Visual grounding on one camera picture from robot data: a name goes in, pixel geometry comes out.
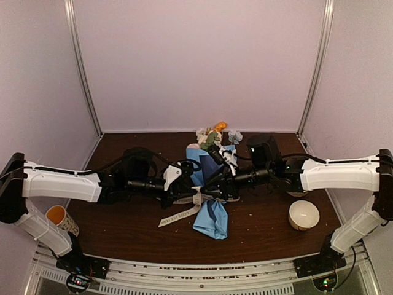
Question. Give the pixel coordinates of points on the left aluminium frame post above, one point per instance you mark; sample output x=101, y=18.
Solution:
x=82, y=74

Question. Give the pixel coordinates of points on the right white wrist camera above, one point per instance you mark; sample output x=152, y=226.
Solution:
x=222, y=156

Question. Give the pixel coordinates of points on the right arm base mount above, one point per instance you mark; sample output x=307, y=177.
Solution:
x=316, y=264

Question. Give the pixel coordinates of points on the patterned cup orange inside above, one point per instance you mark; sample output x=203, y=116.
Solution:
x=61, y=218

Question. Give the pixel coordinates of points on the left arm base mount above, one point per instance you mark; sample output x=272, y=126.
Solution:
x=86, y=266

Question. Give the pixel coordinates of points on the beige printed ribbon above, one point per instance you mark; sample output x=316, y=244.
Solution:
x=197, y=200

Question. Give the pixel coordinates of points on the round white bowl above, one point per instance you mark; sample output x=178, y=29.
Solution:
x=303, y=215

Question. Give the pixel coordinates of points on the light blue fake flower stem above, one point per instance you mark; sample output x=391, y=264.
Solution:
x=234, y=137

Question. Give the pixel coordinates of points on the cream rose fake flower stem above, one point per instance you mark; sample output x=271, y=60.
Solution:
x=206, y=137

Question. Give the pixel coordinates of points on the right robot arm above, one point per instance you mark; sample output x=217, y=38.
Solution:
x=371, y=173

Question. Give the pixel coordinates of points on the right aluminium frame post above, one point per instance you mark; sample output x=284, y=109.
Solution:
x=322, y=49

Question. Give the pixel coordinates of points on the blue wrapping paper sheet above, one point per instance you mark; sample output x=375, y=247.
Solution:
x=212, y=218

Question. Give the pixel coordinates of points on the scalloped white bowl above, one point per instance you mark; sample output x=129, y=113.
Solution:
x=298, y=194

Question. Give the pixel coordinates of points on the orange fake flower stem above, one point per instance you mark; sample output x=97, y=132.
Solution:
x=220, y=127

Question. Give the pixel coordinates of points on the aluminium frame post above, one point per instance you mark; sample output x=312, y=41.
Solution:
x=82, y=74
x=322, y=49

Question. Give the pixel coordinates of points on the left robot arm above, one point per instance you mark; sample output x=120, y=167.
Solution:
x=22, y=180

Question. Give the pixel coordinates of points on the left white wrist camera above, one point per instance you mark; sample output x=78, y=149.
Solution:
x=170, y=175

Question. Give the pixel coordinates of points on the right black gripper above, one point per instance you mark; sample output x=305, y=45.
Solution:
x=226, y=184

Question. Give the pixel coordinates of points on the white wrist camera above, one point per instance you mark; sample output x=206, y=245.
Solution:
x=222, y=156
x=170, y=175

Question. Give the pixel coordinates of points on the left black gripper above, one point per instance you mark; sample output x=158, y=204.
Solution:
x=178, y=188

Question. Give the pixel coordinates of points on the front aluminium rail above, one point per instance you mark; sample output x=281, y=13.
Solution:
x=265, y=277

